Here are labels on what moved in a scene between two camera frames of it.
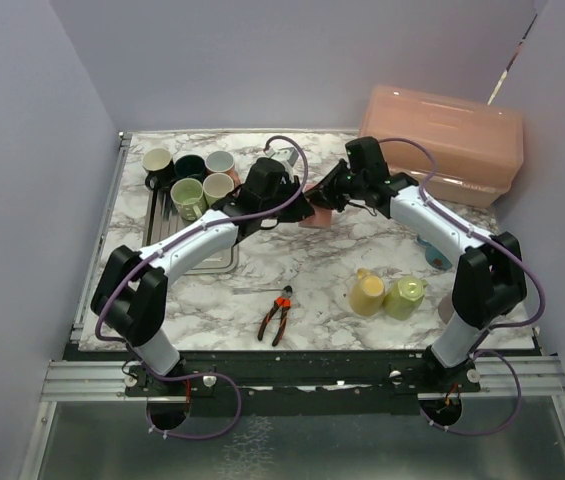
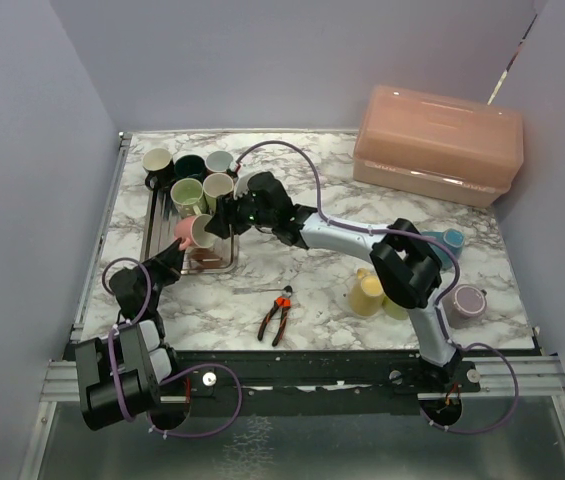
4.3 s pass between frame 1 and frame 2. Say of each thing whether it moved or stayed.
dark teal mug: stayed
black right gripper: moved
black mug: stayed
